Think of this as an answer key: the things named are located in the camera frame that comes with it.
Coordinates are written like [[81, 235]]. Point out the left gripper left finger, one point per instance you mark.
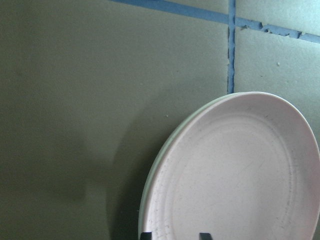
[[146, 236]]

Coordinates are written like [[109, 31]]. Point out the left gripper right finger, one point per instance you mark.
[[205, 236]]

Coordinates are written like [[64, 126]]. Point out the pink plate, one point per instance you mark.
[[247, 168]]

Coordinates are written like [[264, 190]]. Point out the cream plate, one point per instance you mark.
[[161, 154]]

